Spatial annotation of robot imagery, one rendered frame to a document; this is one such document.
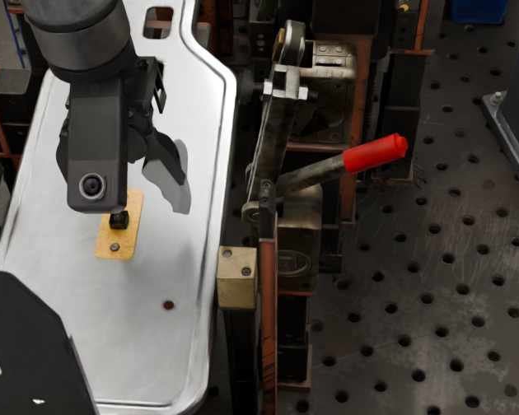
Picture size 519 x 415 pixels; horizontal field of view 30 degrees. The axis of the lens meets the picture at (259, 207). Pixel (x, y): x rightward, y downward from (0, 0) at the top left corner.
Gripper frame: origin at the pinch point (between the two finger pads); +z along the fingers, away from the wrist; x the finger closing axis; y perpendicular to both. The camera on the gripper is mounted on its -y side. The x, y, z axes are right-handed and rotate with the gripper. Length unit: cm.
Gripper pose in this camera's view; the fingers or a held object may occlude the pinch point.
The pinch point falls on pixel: (137, 212)
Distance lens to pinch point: 93.0
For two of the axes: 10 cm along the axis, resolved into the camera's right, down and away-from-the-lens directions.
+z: 1.3, 6.2, 7.8
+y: 1.2, -7.9, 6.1
